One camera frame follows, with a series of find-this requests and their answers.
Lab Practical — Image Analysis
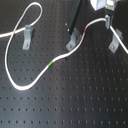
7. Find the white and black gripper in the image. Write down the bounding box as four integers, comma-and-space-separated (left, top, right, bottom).
91, 0, 116, 29

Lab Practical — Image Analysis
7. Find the left grey cable clip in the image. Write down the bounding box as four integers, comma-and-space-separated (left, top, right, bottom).
22, 25, 33, 50

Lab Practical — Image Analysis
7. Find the grey cable clip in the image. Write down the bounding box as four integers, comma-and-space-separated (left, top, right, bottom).
66, 29, 82, 51
22, 25, 33, 50
109, 29, 123, 53

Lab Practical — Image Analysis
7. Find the middle grey cable clip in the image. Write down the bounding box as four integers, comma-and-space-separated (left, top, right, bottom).
66, 29, 82, 51

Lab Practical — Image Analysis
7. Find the black angled bar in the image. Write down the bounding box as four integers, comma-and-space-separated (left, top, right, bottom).
67, 0, 84, 34

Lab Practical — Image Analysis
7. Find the white cable with coloured marks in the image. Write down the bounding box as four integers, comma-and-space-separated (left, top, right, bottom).
0, 1, 128, 91

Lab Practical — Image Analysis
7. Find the right grey cable clip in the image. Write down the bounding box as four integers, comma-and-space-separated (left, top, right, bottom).
109, 29, 123, 53

